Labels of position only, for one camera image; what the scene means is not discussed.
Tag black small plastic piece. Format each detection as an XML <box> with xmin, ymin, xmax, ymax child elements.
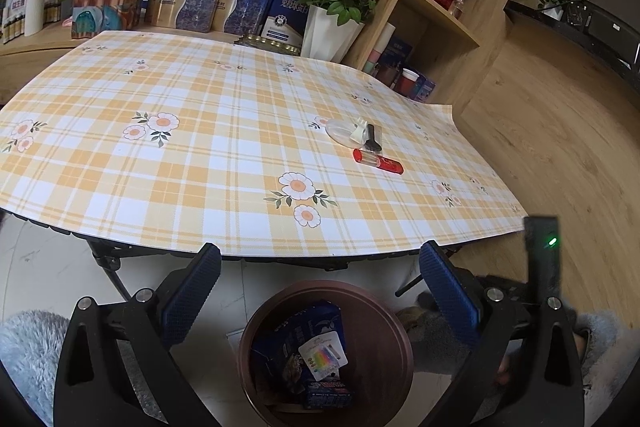
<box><xmin>361</xmin><ymin>124</ymin><xmax>385</xmax><ymax>154</ymax></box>

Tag blue packet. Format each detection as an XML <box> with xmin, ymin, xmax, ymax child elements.
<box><xmin>251</xmin><ymin>301</ymin><xmax>347</xmax><ymax>395</ymax></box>

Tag dark glass cup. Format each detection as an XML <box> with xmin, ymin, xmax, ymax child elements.
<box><xmin>377</xmin><ymin>64</ymin><xmax>401</xmax><ymax>88</ymax></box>

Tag black counter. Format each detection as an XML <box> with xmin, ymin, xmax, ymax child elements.
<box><xmin>502</xmin><ymin>0</ymin><xmax>640</xmax><ymax>88</ymax></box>

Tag stack of pastel cups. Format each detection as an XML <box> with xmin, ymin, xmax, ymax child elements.
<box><xmin>362</xmin><ymin>23</ymin><xmax>396</xmax><ymax>78</ymax></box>

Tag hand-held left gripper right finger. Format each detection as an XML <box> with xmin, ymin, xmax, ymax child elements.
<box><xmin>419</xmin><ymin>241</ymin><xmax>587</xmax><ymax>427</ymax></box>

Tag red cup white rim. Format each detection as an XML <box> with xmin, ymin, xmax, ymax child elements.
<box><xmin>397</xmin><ymin>68</ymin><xmax>420</xmax><ymax>96</ymax></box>

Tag white plant pot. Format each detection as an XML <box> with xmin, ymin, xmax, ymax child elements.
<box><xmin>300</xmin><ymin>4</ymin><xmax>366</xmax><ymax>64</ymax></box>

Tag patterned flower basket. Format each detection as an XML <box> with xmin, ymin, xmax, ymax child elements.
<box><xmin>71</xmin><ymin>0</ymin><xmax>143</xmax><ymax>40</ymax></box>

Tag blue red small box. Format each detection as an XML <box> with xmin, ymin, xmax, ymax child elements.
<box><xmin>301</xmin><ymin>379</ymin><xmax>354</xmax><ymax>411</ymax></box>

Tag light blue fluffy garment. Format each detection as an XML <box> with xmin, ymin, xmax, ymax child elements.
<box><xmin>0</xmin><ymin>297</ymin><xmax>631</xmax><ymax>427</ymax></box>

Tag row of small bottles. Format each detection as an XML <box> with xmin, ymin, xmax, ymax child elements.
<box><xmin>0</xmin><ymin>0</ymin><xmax>68</xmax><ymax>45</ymax></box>

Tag white ribbed vase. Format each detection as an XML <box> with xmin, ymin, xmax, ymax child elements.
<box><xmin>24</xmin><ymin>0</ymin><xmax>47</xmax><ymax>35</ymax></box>

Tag checked floral tablecloth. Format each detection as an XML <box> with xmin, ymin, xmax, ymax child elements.
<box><xmin>0</xmin><ymin>31</ymin><xmax>529</xmax><ymax>258</ymax></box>

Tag purple small box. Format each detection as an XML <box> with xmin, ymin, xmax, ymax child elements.
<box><xmin>412</xmin><ymin>76</ymin><xmax>436</xmax><ymax>102</ymax></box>

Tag blue gold gift box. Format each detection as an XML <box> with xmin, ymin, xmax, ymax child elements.
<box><xmin>146</xmin><ymin>0</ymin><xmax>223</xmax><ymax>32</ymax></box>
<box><xmin>215</xmin><ymin>0</ymin><xmax>271</xmax><ymax>35</ymax></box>

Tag clear plastic lid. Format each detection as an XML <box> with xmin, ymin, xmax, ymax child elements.
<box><xmin>325</xmin><ymin>118</ymin><xmax>362</xmax><ymax>146</ymax></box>

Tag gold leaf tray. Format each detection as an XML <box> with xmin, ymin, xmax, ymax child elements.
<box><xmin>235</xmin><ymin>34</ymin><xmax>301</xmax><ymax>55</ymax></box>

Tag white plastic clip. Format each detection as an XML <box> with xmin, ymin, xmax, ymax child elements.
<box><xmin>349</xmin><ymin>120</ymin><xmax>372</xmax><ymax>148</ymax></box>

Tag brown round bin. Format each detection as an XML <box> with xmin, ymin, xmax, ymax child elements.
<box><xmin>237</xmin><ymin>281</ymin><xmax>415</xmax><ymax>427</ymax></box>

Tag wooden shelf unit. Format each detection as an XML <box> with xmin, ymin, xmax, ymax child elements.
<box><xmin>342</xmin><ymin>0</ymin><xmax>546</xmax><ymax>118</ymax></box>

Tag white card coloured stripes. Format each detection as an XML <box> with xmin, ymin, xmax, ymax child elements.
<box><xmin>298</xmin><ymin>331</ymin><xmax>349</xmax><ymax>379</ymax></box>

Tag blue box with badge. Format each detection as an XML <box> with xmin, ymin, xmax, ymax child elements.
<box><xmin>260</xmin><ymin>0</ymin><xmax>308</xmax><ymax>50</ymax></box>

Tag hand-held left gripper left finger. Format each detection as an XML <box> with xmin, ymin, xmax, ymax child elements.
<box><xmin>52</xmin><ymin>243</ymin><xmax>223</xmax><ymax>427</ymax></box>

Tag red slim packet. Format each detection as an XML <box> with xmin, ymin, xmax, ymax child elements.
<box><xmin>352</xmin><ymin>148</ymin><xmax>404</xmax><ymax>174</ymax></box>

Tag dark blue shelf box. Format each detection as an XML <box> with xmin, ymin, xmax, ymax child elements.
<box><xmin>382</xmin><ymin>38</ymin><xmax>415</xmax><ymax>70</ymax></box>

